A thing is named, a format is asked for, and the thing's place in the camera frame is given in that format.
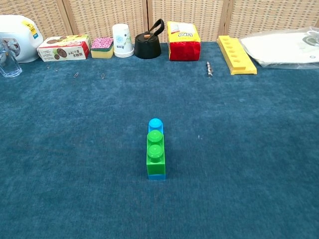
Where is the blue toy block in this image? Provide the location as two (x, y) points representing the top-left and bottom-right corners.
(148, 118), (166, 181)

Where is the green plastic toy brick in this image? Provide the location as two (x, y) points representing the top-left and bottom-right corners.
(146, 129), (166, 176)

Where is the blue table cloth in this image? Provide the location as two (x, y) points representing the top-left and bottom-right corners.
(0, 41), (319, 239)

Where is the yellow red Lipo snack bag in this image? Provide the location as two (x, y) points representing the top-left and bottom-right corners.
(166, 21), (201, 61)

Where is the white paper cup stack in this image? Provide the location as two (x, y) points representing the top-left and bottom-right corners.
(112, 23), (135, 58)

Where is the pink patterned yellow sponge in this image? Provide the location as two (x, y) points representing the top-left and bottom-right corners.
(90, 36), (115, 59)

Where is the yellow tray with round holes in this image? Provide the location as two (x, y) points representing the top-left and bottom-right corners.
(216, 35), (258, 75)

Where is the woven folding screen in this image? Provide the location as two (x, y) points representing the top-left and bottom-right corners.
(0, 0), (319, 43)

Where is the chocolate cookie box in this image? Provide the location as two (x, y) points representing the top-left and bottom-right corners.
(36, 34), (92, 62)

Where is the clear bag with white papers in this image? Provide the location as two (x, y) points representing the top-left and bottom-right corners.
(238, 26), (319, 70)

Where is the clear plastic water bottle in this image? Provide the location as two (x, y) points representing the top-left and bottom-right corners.
(0, 38), (23, 78)

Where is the white plastic canister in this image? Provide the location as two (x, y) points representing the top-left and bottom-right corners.
(0, 14), (44, 63)

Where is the small metal chain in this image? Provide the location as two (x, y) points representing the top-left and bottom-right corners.
(205, 61), (214, 79)

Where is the black kettle with handle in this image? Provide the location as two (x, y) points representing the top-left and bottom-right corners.
(134, 18), (165, 60)

